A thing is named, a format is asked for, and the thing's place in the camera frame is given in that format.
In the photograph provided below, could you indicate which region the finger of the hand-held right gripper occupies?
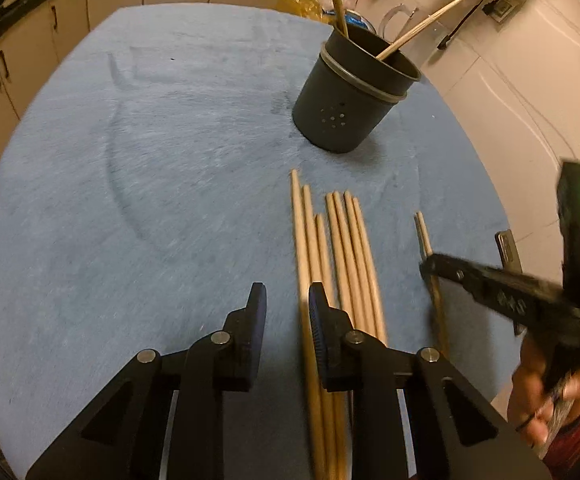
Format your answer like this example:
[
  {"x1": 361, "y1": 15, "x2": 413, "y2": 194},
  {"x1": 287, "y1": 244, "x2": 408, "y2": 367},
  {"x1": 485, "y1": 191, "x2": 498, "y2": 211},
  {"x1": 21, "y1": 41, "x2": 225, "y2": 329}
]
[{"x1": 419, "y1": 253, "x2": 580, "y2": 347}]

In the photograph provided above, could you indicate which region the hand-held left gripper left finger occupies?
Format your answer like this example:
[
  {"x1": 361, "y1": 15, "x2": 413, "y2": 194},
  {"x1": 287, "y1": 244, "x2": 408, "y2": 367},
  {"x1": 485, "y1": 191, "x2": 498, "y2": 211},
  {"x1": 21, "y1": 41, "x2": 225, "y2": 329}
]
[{"x1": 24, "y1": 282, "x2": 268, "y2": 480}]

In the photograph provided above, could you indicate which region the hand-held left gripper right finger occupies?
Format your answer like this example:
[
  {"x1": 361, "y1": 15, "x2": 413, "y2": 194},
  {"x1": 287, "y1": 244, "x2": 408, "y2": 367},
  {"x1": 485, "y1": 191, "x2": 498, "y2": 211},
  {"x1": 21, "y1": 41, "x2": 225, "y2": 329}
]
[{"x1": 308, "y1": 282, "x2": 553, "y2": 480}]

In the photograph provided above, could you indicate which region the group of wooden chopsticks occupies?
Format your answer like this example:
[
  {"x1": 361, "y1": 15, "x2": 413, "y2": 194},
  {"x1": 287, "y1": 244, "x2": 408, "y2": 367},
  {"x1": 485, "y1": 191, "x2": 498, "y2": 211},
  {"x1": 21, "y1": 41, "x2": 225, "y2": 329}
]
[{"x1": 291, "y1": 169, "x2": 388, "y2": 480}]

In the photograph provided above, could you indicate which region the dark grey utensil holder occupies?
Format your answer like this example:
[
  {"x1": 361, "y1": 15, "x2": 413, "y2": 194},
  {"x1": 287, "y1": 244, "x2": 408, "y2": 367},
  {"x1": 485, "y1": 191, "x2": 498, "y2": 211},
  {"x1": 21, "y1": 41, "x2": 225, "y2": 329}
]
[{"x1": 292, "y1": 25, "x2": 422, "y2": 155}]

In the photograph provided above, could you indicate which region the person's right hand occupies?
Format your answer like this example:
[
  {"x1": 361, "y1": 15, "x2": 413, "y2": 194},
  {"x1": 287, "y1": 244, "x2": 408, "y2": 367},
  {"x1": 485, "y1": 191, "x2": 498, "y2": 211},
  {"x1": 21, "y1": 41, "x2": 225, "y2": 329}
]
[{"x1": 509, "y1": 345, "x2": 580, "y2": 453}]

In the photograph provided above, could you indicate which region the blue table cloth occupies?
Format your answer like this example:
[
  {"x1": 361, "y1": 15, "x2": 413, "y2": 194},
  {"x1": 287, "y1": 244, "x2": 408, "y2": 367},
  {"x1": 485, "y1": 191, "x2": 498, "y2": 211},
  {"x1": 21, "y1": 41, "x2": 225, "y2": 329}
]
[{"x1": 0, "y1": 5, "x2": 516, "y2": 478}]

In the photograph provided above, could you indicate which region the person's red patterned garment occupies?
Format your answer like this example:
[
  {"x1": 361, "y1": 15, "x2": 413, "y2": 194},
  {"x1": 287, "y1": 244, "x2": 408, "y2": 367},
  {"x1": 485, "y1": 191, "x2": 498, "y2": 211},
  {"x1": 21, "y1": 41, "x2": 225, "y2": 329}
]
[{"x1": 540, "y1": 395, "x2": 580, "y2": 476}]

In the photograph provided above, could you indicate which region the clear plastic jug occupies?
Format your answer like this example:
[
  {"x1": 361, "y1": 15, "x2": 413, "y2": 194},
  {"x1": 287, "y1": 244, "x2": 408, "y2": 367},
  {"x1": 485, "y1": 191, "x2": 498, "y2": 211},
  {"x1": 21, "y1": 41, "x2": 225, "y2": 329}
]
[{"x1": 380, "y1": 4, "x2": 421, "y2": 36}]

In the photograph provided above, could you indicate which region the blue lidded container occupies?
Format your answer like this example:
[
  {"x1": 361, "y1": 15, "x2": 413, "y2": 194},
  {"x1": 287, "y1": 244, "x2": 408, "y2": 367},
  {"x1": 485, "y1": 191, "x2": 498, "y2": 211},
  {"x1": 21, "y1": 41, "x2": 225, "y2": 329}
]
[{"x1": 322, "y1": 7, "x2": 373, "y2": 33}]

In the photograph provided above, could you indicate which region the yellow plastic bag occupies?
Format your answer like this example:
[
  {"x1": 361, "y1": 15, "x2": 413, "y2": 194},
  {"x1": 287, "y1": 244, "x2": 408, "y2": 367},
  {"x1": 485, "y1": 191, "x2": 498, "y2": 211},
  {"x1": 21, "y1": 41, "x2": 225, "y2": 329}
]
[{"x1": 276, "y1": 0, "x2": 338, "y2": 25}]

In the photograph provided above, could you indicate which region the black power cable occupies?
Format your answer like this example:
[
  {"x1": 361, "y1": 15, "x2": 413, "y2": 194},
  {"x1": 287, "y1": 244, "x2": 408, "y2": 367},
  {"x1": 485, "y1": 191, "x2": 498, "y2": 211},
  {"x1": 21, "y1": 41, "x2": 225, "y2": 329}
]
[{"x1": 437, "y1": 0, "x2": 502, "y2": 51}]

